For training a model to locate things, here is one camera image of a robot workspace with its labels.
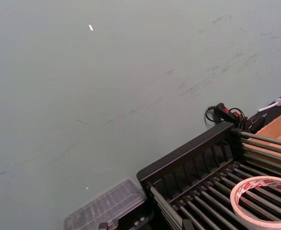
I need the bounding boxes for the white tape roll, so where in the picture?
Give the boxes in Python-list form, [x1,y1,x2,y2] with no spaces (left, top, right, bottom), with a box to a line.
[230,175,281,227]

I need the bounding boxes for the black rack with steel bars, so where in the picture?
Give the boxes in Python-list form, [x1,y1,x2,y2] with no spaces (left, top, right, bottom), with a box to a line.
[136,122,281,230]

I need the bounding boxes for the clear plastic case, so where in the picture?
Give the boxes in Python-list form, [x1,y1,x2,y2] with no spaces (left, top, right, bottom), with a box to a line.
[63,176,155,230]

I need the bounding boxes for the plain pale wall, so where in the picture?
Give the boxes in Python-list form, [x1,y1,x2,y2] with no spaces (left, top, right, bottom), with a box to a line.
[0,0,281,230]

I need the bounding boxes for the black corded tool orange parts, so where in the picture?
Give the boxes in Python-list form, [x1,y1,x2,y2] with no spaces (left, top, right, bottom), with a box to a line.
[204,102,267,134]

